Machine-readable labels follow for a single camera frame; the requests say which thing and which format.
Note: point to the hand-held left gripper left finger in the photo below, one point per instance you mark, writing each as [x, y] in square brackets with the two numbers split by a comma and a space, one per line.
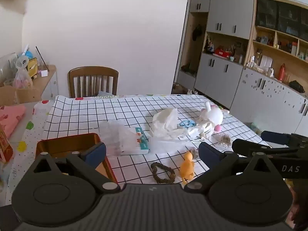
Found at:
[95, 154]

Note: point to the teal and white box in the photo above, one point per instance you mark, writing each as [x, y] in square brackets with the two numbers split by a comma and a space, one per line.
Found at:
[140, 142]

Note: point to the plastic bag of snacks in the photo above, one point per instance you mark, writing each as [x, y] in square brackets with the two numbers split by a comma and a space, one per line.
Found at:
[22, 78]

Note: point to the red toy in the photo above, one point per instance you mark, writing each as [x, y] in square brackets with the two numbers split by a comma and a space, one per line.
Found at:
[221, 52]

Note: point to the reed diffuser sticks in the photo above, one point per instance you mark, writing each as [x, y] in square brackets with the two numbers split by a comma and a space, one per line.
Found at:
[42, 57]

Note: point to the grey and wood wall cabinet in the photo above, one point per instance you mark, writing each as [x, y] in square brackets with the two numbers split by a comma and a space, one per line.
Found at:
[228, 14]

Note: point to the orange dinosaur toy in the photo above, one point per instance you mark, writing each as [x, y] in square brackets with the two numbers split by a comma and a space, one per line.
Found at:
[187, 167]

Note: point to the black bag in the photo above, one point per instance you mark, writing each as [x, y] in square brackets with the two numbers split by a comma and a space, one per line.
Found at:
[296, 86]

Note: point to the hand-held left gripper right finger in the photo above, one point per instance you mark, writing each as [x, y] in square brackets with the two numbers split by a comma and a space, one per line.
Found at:
[209, 154]

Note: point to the small white cube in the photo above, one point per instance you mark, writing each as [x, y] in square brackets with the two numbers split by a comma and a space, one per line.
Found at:
[44, 73]

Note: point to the white patterned cloth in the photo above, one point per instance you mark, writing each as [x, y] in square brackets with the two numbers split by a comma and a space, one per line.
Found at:
[202, 131]

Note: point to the black grid white tablecloth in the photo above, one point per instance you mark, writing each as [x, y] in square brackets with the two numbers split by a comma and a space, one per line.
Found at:
[96, 115]

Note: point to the light wood side cabinet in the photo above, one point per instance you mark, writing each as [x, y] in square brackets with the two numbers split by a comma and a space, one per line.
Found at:
[49, 81]

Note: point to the white plush bunny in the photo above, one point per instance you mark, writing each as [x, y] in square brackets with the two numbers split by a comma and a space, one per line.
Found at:
[213, 114]

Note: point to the red bottle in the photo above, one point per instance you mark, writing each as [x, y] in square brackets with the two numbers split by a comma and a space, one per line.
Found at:
[282, 73]

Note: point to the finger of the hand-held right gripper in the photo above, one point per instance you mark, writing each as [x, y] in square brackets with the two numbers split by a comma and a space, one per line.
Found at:
[250, 148]
[274, 137]

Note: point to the pink cloth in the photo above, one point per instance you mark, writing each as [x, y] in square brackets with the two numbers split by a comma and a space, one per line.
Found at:
[10, 118]

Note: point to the blue face mask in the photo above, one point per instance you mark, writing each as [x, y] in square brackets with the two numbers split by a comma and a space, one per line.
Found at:
[185, 123]

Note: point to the wooden chair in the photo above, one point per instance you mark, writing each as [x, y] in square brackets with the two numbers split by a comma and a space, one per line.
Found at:
[93, 70]

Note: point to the light blue cloth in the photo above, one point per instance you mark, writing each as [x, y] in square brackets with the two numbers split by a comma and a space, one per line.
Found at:
[104, 94]

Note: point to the orange carton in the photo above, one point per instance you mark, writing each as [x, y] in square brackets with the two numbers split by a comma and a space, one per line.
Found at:
[4, 146]

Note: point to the red rectangular box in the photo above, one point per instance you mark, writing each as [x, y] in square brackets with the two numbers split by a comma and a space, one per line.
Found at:
[69, 142]

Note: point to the cardboard box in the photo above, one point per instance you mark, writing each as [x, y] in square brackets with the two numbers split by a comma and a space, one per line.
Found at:
[21, 96]

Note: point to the white plastic bag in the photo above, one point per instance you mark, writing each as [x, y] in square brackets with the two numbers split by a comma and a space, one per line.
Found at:
[166, 120]

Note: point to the clear plastic bag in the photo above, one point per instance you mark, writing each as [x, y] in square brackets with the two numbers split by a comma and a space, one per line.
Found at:
[114, 134]

